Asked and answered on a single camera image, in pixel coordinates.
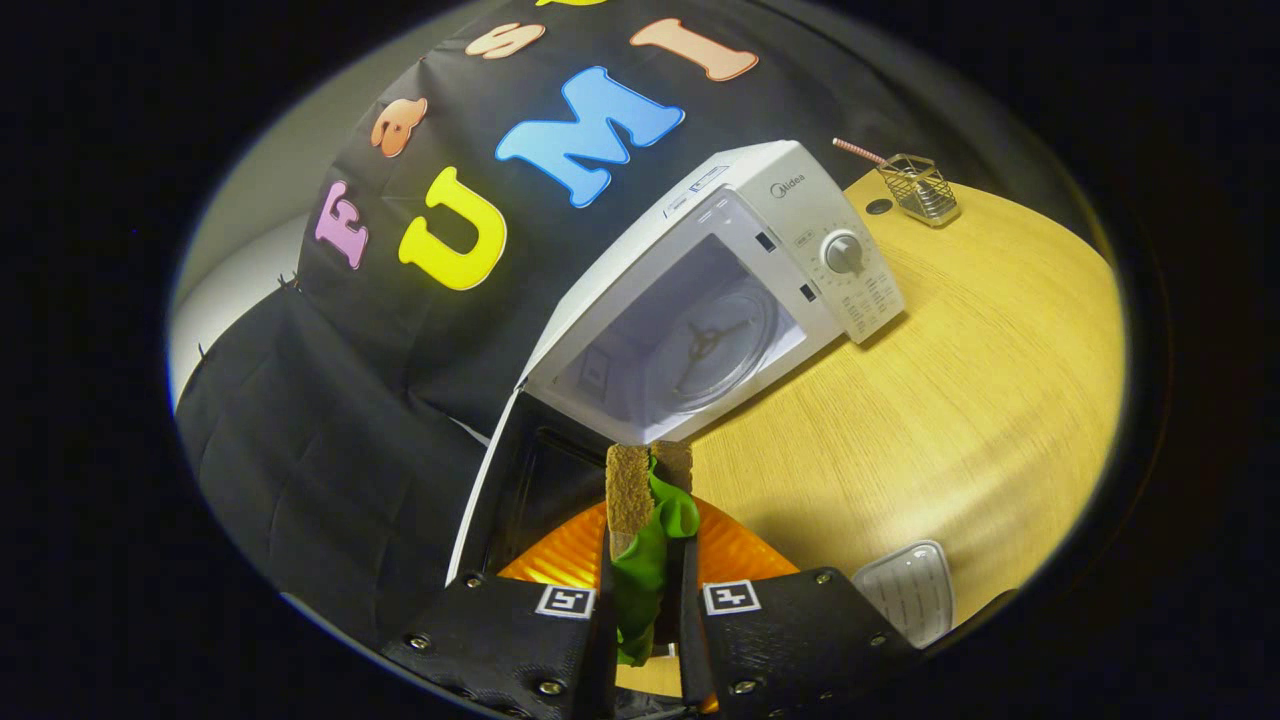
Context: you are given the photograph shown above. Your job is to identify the white plastic tray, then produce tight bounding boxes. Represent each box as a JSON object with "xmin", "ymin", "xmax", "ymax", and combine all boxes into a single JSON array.
[{"xmin": 850, "ymin": 540, "xmax": 956, "ymax": 649}]

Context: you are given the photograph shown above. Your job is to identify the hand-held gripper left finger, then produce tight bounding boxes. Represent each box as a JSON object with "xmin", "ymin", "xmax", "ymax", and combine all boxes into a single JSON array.
[{"xmin": 380, "ymin": 500, "xmax": 616, "ymax": 719}]

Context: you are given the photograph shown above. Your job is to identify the black backdrop cloth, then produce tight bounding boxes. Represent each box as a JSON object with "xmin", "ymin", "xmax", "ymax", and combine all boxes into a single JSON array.
[{"xmin": 175, "ymin": 0, "xmax": 1001, "ymax": 641}]

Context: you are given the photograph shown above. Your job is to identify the sandwich with green lettuce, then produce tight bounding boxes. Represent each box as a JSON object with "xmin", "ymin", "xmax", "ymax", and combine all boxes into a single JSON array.
[{"xmin": 605, "ymin": 440, "xmax": 701, "ymax": 669}]

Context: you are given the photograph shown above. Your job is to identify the white microwave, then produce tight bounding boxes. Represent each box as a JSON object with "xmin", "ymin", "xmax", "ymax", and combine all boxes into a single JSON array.
[{"xmin": 445, "ymin": 140, "xmax": 908, "ymax": 586}]

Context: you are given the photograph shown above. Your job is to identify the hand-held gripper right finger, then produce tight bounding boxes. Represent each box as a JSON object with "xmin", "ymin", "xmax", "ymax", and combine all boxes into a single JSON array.
[{"xmin": 680, "ymin": 495, "xmax": 926, "ymax": 719}]

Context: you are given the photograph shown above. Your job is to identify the metal wire mesh holder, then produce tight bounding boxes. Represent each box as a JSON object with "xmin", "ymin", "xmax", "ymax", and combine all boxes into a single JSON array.
[{"xmin": 878, "ymin": 153, "xmax": 961, "ymax": 228}]

